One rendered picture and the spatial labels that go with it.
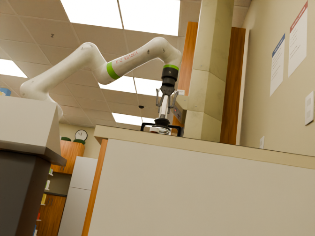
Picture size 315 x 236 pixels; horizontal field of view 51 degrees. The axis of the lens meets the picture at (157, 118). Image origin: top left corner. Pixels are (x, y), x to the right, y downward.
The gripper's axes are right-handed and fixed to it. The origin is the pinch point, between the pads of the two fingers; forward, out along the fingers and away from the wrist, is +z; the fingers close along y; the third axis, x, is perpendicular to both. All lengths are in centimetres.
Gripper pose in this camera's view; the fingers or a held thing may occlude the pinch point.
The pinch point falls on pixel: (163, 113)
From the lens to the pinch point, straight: 182.3
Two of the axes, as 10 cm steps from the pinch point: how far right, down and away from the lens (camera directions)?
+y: -9.9, -1.4, 0.8
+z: -1.6, 9.4, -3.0
